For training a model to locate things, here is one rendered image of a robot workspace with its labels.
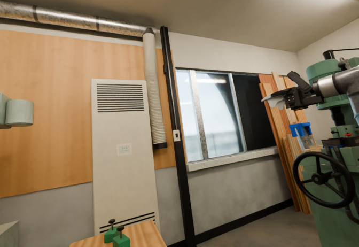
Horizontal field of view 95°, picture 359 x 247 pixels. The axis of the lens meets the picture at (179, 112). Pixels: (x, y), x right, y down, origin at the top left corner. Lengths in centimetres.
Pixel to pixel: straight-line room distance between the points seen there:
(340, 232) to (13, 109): 218
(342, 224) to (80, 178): 197
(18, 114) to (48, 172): 65
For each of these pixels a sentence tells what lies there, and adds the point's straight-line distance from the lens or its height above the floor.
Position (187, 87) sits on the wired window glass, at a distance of 238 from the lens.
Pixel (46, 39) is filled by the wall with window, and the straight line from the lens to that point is 235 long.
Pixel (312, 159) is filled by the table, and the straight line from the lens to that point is 143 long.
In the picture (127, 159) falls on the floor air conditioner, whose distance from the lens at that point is 161.
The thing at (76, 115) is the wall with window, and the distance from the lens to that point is 196.
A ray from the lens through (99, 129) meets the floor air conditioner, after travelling 163.
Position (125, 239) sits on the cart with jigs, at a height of 58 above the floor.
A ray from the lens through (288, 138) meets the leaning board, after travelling 287.
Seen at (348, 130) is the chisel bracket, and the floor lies 104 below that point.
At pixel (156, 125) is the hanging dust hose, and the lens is 180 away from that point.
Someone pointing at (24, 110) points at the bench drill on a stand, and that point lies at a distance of 156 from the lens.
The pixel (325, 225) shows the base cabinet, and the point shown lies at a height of 47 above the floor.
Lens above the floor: 108
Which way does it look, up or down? 12 degrees up
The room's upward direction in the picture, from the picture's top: 8 degrees counter-clockwise
